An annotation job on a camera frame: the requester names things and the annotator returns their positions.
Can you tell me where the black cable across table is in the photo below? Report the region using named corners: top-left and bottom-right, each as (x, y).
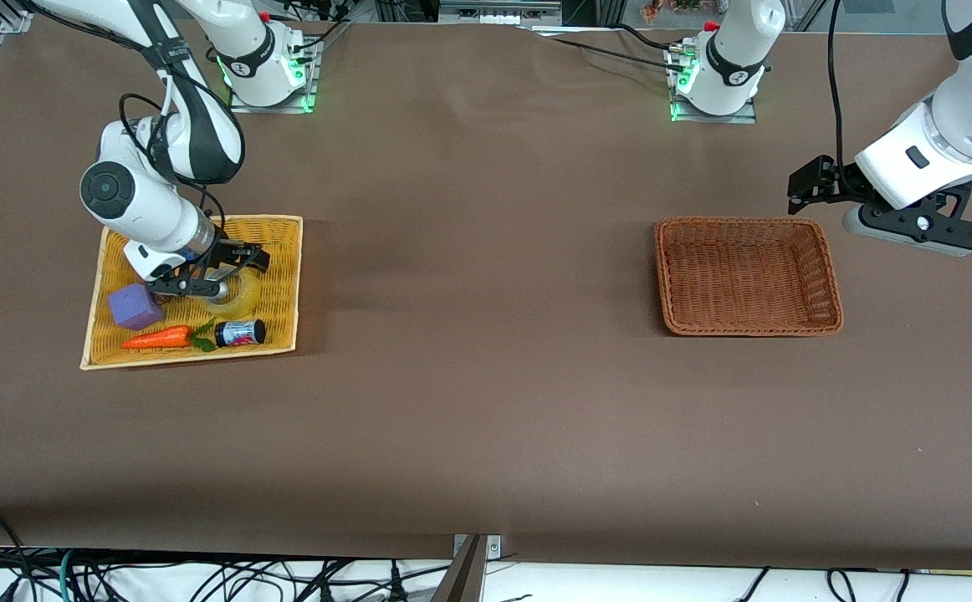
top-left (528, 23), bottom-right (688, 74)

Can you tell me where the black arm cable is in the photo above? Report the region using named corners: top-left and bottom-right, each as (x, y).
top-left (826, 0), bottom-right (853, 191)
top-left (118, 50), bottom-right (229, 227)

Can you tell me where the purple foam cube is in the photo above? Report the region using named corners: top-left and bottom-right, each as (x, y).
top-left (108, 283), bottom-right (165, 331)

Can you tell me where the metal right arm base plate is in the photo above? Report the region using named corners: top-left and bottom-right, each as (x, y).
top-left (228, 38), bottom-right (321, 115)

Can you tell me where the small dark can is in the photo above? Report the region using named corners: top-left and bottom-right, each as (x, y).
top-left (214, 319), bottom-right (268, 349)

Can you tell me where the brown wicker basket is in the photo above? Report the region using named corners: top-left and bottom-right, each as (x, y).
top-left (653, 217), bottom-right (845, 338)

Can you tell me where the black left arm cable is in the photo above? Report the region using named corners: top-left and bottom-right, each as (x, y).
top-left (826, 0), bottom-right (853, 191)

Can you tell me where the orange toy carrot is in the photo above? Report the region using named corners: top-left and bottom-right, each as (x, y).
top-left (120, 321), bottom-right (217, 353)

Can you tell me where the metal table edge bracket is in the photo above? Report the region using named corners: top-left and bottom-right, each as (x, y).
top-left (453, 534), bottom-right (503, 559)

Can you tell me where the clear yellowish tape roll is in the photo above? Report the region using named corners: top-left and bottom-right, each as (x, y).
top-left (200, 266), bottom-right (259, 320)

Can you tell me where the yellow wicker tray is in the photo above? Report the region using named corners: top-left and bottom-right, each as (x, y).
top-left (79, 215), bottom-right (304, 371)

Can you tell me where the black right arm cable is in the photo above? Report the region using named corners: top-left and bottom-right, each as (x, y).
top-left (118, 50), bottom-right (229, 227)

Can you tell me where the dark metal bar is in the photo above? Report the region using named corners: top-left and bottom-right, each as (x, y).
top-left (431, 535), bottom-right (489, 602)

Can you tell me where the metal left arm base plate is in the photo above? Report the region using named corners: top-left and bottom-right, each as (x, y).
top-left (668, 43), bottom-right (760, 125)

